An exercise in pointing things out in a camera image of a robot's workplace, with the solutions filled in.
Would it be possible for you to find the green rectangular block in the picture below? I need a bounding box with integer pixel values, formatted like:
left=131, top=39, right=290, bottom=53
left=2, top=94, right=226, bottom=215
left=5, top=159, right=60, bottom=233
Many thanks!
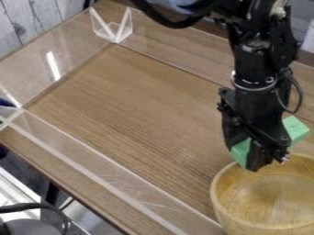
left=231, top=116, right=310, bottom=169

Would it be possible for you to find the black cable loop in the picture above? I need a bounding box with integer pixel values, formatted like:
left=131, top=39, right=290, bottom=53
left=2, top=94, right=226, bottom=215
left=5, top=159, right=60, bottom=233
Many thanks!
left=0, top=202, right=71, bottom=235

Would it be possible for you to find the black table leg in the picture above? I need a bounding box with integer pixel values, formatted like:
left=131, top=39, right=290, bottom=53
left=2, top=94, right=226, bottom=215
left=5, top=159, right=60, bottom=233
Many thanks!
left=45, top=183, right=60, bottom=206

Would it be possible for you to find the clear acrylic tray wall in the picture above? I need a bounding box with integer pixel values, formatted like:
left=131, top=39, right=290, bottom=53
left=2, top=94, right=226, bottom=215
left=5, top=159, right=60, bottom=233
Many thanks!
left=0, top=3, right=314, bottom=235

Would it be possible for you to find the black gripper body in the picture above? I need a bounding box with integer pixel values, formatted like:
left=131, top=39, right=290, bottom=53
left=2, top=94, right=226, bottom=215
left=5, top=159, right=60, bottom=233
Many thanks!
left=216, top=87, right=291, bottom=146

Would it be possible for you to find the light wooden bowl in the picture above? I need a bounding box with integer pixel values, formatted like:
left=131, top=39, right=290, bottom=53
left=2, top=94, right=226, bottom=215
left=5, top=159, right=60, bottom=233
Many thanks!
left=210, top=154, right=314, bottom=235

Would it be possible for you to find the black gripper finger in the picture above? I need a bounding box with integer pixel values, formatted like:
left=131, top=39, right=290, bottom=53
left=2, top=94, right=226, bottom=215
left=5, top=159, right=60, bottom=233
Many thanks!
left=246, top=139, right=291, bottom=172
left=222, top=117, right=248, bottom=150

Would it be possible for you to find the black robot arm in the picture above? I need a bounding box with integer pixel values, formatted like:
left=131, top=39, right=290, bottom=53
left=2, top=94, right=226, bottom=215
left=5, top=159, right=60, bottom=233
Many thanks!
left=131, top=0, right=304, bottom=172

